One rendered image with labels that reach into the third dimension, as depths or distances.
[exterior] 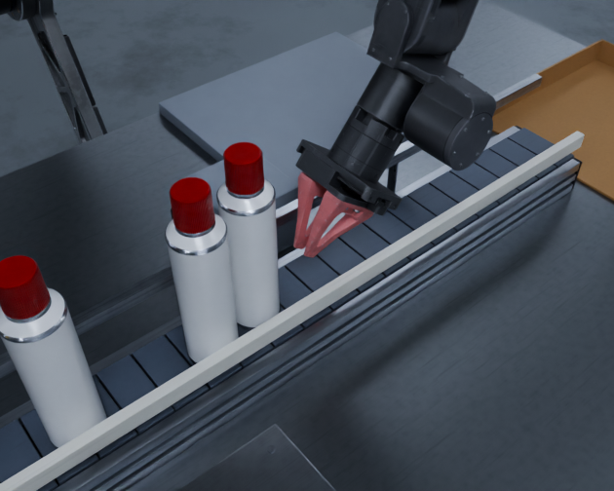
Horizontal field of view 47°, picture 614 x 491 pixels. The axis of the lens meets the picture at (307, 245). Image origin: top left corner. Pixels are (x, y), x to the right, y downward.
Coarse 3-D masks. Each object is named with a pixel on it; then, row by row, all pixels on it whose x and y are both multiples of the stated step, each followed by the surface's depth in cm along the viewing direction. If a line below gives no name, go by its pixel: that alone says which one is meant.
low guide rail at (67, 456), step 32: (544, 160) 86; (480, 192) 82; (448, 224) 79; (384, 256) 74; (320, 288) 71; (352, 288) 73; (288, 320) 68; (224, 352) 65; (192, 384) 64; (128, 416) 60; (64, 448) 58; (96, 448) 60; (32, 480) 57
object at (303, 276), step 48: (528, 144) 94; (432, 192) 87; (336, 240) 81; (384, 240) 81; (288, 288) 76; (240, 336) 71; (288, 336) 71; (96, 384) 67; (144, 384) 67; (0, 432) 63; (0, 480) 60
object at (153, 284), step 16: (528, 80) 91; (496, 96) 88; (512, 96) 89; (400, 160) 80; (288, 208) 73; (160, 272) 66; (128, 288) 65; (144, 288) 65; (160, 288) 66; (96, 304) 63; (112, 304) 63; (128, 304) 64; (80, 320) 62; (96, 320) 63; (0, 368) 59
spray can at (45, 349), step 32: (0, 288) 48; (32, 288) 49; (0, 320) 51; (32, 320) 51; (64, 320) 52; (32, 352) 52; (64, 352) 54; (32, 384) 55; (64, 384) 55; (64, 416) 58; (96, 416) 61
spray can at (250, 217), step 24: (240, 144) 60; (240, 168) 58; (240, 192) 60; (264, 192) 61; (240, 216) 61; (264, 216) 62; (240, 240) 63; (264, 240) 63; (240, 264) 65; (264, 264) 66; (240, 288) 67; (264, 288) 68; (240, 312) 70; (264, 312) 70
